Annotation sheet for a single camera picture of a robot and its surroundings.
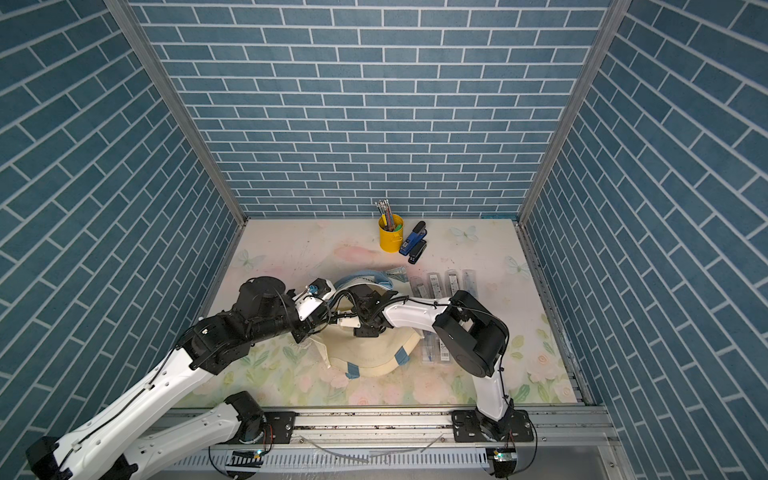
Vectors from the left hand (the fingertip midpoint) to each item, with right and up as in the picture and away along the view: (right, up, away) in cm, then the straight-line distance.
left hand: (335, 307), depth 69 cm
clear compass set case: (+27, +1, +30) cm, 40 cm away
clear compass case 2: (+39, +2, +32) cm, 51 cm away
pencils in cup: (+10, +27, +33) cm, 44 cm away
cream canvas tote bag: (+5, -16, +13) cm, 21 cm away
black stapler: (+22, +12, +37) cm, 45 cm away
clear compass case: (+34, +3, +32) cm, 47 cm away
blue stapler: (+22, +19, +42) cm, 52 cm away
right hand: (+4, -8, +23) cm, 25 cm away
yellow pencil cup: (+12, +19, +35) cm, 42 cm away
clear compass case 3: (+28, -17, +15) cm, 36 cm away
